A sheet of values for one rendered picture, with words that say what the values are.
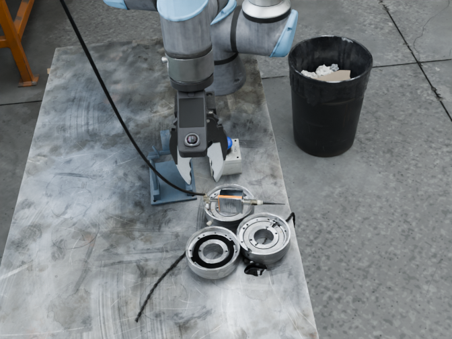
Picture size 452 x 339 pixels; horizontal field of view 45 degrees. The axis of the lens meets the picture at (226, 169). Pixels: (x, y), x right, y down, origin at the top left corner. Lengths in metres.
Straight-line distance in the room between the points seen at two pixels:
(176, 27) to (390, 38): 2.52
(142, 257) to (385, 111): 1.83
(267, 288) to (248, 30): 0.63
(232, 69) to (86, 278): 0.66
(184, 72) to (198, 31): 0.07
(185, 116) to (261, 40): 0.53
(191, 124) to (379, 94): 2.04
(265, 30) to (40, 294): 0.76
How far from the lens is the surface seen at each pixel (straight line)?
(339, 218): 2.22
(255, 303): 1.04
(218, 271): 1.04
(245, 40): 1.37
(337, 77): 2.32
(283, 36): 1.35
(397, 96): 2.84
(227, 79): 1.46
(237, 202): 1.11
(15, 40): 3.05
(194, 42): 0.84
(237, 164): 1.23
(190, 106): 0.88
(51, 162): 1.39
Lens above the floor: 1.69
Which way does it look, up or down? 45 degrees down
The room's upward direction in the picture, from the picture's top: 5 degrees counter-clockwise
